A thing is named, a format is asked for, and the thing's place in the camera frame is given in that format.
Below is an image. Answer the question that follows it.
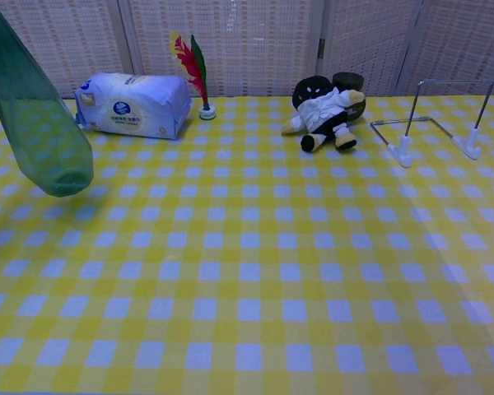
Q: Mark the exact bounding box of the folding screen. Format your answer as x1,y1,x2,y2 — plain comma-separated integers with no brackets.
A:
0,0,494,100

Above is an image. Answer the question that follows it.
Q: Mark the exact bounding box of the white tissue pack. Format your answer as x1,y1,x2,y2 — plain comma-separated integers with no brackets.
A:
73,72,194,141

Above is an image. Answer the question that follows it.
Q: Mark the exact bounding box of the black and white plush doll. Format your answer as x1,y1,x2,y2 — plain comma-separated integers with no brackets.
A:
281,75,366,154

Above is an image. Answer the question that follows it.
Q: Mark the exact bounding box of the yellow checkered tablecloth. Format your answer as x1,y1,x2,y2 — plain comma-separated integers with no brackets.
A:
0,95,494,395

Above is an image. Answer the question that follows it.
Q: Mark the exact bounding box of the feather shuttlecock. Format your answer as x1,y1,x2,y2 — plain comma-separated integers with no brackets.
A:
169,32,217,121

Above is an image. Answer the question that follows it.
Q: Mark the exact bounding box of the black round jar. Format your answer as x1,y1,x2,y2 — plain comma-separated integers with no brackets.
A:
331,71,367,124

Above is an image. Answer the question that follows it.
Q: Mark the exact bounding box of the metal wire stand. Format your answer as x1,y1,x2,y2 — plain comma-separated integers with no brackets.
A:
369,77,494,169

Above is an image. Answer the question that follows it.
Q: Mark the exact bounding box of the green spray bottle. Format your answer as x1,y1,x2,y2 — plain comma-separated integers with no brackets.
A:
0,5,95,198

